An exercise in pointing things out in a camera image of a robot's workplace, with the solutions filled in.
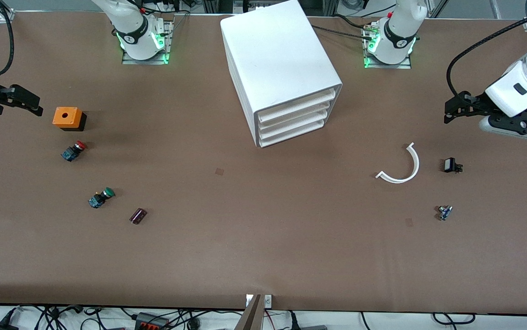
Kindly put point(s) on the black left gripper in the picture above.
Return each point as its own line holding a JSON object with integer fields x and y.
{"x": 475, "y": 101}

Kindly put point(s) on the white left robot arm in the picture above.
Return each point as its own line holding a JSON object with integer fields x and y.
{"x": 396, "y": 36}

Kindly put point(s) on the red-capped push button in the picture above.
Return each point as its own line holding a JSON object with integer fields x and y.
{"x": 72, "y": 152}

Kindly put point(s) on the green-capped push button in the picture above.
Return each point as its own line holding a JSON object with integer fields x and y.
{"x": 100, "y": 198}

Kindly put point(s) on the white drawer cabinet housing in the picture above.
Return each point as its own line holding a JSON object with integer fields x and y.
{"x": 277, "y": 50}

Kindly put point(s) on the orange box with black base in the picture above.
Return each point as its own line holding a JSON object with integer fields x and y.
{"x": 66, "y": 117}

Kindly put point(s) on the white curved plastic strip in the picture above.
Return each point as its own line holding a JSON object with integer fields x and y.
{"x": 416, "y": 165}

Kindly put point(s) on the small blue-grey electronic component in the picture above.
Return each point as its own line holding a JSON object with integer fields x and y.
{"x": 444, "y": 212}

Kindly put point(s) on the dark purple cylindrical capacitor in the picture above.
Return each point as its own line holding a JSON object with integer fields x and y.
{"x": 138, "y": 216}

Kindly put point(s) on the black power strip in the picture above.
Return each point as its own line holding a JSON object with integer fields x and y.
{"x": 151, "y": 323}

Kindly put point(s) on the small black switch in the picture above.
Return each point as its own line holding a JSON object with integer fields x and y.
{"x": 450, "y": 165}

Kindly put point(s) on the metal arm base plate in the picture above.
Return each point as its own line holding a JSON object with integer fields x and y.
{"x": 403, "y": 65}
{"x": 130, "y": 61}

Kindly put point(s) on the small metal bracket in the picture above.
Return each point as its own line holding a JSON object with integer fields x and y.
{"x": 249, "y": 300}
{"x": 268, "y": 300}

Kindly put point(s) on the brown wooden post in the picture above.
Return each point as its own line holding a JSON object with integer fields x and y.
{"x": 250, "y": 318}

